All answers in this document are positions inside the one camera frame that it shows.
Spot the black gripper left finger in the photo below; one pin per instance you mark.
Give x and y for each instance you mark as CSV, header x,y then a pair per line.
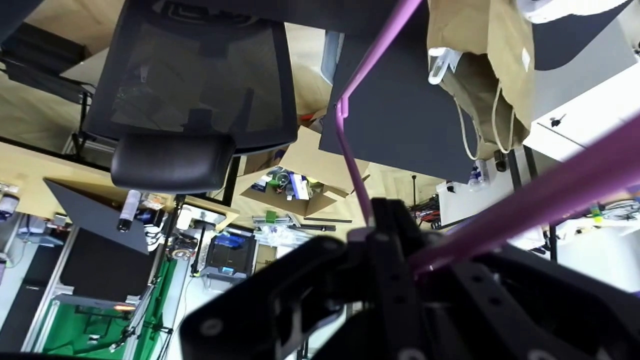
x,y
293,292

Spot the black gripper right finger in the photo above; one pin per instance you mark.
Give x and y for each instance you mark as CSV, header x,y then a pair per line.
x,y
520,313

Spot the open cardboard box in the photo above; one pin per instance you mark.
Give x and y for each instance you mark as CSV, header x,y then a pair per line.
x,y
300,157

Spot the black board panel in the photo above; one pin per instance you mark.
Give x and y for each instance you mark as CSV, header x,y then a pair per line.
x,y
401,112

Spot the green cloth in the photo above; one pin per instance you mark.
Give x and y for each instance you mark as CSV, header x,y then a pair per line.
x,y
87,331

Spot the black mesh office chair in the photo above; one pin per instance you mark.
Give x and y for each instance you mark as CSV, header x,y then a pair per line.
x,y
192,86

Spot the white electric kettle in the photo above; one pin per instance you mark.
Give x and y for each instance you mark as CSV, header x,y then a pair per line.
x,y
567,8

